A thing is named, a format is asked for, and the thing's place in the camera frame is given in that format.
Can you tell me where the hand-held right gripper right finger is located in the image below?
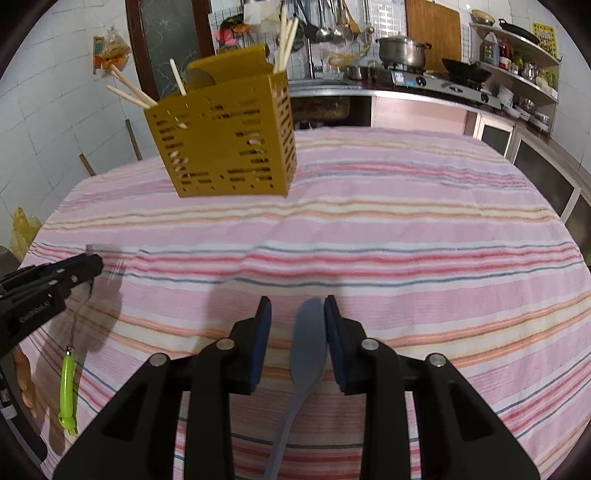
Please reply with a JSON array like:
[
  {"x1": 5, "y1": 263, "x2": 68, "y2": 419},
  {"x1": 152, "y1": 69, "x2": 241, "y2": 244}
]
[{"x1": 323, "y1": 295, "x2": 541, "y2": 480}]

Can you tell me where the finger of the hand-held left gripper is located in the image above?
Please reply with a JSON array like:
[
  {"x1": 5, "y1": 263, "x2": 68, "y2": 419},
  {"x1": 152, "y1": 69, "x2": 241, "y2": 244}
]
[
  {"x1": 0, "y1": 273, "x2": 90, "y2": 308},
  {"x1": 0, "y1": 253, "x2": 105, "y2": 289}
]

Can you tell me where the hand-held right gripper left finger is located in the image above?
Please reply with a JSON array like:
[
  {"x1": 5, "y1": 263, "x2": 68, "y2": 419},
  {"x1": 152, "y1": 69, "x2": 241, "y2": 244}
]
[{"x1": 53, "y1": 295, "x2": 273, "y2": 480}]

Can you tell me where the grey-blue plastic spoon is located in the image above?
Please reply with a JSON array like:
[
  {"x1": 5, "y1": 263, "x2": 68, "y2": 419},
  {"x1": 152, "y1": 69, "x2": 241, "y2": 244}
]
[{"x1": 264, "y1": 298, "x2": 328, "y2": 480}]

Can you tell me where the bamboo chopstick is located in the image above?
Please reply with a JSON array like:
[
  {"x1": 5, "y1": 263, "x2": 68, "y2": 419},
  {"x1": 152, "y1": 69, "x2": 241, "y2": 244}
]
[
  {"x1": 281, "y1": 18, "x2": 300, "y2": 73},
  {"x1": 275, "y1": 17, "x2": 291, "y2": 75},
  {"x1": 109, "y1": 63, "x2": 159, "y2": 107},
  {"x1": 106, "y1": 84, "x2": 151, "y2": 110},
  {"x1": 169, "y1": 58, "x2": 188, "y2": 97}
]

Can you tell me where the yellow plastic utensil holder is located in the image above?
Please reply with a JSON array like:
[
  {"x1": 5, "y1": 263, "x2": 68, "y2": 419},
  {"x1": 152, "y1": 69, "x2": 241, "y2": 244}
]
[{"x1": 144, "y1": 45, "x2": 298, "y2": 199}]

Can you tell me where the person's left hand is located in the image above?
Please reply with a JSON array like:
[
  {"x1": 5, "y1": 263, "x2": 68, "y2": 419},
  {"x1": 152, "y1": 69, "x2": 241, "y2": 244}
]
[{"x1": 13, "y1": 346, "x2": 38, "y2": 418}]

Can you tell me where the dark round object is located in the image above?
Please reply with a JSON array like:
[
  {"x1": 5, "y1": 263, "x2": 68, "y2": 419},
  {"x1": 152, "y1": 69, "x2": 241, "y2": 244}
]
[{"x1": 0, "y1": 244, "x2": 21, "y2": 278}]

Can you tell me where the yellow plastic bag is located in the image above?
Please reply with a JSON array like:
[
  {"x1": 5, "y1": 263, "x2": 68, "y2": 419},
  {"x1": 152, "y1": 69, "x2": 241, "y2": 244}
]
[{"x1": 10, "y1": 207, "x2": 42, "y2": 261}]

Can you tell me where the green plastic hanging tool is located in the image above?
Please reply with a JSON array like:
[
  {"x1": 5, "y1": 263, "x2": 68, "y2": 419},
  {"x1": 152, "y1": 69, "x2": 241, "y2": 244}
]
[{"x1": 57, "y1": 345, "x2": 79, "y2": 435}]

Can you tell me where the long wooden stick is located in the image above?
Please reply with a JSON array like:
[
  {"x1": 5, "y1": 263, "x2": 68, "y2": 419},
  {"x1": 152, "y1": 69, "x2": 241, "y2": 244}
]
[{"x1": 126, "y1": 119, "x2": 143, "y2": 161}]

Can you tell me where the pink striped tablecloth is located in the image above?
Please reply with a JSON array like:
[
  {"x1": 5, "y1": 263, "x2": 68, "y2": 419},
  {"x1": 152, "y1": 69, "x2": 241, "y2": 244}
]
[{"x1": 18, "y1": 127, "x2": 591, "y2": 480}]

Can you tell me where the hanging snack bag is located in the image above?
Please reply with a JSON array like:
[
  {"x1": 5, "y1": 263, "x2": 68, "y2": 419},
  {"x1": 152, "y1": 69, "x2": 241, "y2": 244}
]
[{"x1": 93, "y1": 28, "x2": 133, "y2": 75}]

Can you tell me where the steel sink counter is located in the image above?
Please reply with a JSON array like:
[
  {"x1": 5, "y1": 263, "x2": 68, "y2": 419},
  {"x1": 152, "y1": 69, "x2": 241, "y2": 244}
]
[{"x1": 288, "y1": 78, "x2": 513, "y2": 121}]

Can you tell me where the kitchen base cabinet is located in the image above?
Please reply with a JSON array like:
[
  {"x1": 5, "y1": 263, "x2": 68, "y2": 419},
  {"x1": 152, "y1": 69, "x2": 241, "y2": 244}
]
[{"x1": 475, "y1": 111, "x2": 585, "y2": 222}]

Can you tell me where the pink hanging cloth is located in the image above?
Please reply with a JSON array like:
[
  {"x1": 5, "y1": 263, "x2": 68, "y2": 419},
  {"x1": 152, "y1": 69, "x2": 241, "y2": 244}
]
[{"x1": 217, "y1": 16, "x2": 252, "y2": 47}]

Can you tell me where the steel gas stove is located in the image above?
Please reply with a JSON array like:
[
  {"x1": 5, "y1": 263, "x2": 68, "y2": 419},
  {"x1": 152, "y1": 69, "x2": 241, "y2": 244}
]
[{"x1": 369, "y1": 67, "x2": 504, "y2": 110}]

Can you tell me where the steel cooking pot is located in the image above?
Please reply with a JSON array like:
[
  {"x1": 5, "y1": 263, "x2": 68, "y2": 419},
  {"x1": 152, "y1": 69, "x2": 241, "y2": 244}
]
[{"x1": 375, "y1": 36, "x2": 432, "y2": 69}]

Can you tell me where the black wok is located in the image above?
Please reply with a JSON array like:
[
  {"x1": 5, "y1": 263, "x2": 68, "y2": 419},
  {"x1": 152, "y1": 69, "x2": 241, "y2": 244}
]
[{"x1": 441, "y1": 58, "x2": 493, "y2": 83}]

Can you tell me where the steel ladle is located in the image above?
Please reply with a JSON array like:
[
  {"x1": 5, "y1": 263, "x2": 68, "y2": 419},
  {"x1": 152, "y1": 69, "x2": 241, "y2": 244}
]
[{"x1": 318, "y1": 0, "x2": 334, "y2": 41}]

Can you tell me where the wooden spatula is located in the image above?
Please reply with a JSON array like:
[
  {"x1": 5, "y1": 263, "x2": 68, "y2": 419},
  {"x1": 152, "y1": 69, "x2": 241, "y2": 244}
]
[{"x1": 344, "y1": 0, "x2": 362, "y2": 35}]

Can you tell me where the metal kitchen shelf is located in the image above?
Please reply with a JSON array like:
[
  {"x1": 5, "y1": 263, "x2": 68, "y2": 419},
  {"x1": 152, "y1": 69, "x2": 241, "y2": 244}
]
[{"x1": 470, "y1": 22, "x2": 563, "y2": 134}]

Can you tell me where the wooden cutting board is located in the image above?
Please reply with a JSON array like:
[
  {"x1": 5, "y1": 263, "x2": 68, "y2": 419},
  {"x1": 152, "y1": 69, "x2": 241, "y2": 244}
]
[{"x1": 405, "y1": 0, "x2": 462, "y2": 73}]

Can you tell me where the black pan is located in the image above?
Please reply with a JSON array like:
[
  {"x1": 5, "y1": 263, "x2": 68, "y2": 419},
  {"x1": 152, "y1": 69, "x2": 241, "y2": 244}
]
[{"x1": 498, "y1": 17, "x2": 541, "y2": 45}]

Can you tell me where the yellow wall poster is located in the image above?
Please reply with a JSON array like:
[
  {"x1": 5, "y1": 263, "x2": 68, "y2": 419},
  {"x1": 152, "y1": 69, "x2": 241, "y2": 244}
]
[{"x1": 531, "y1": 22, "x2": 560, "y2": 60}]

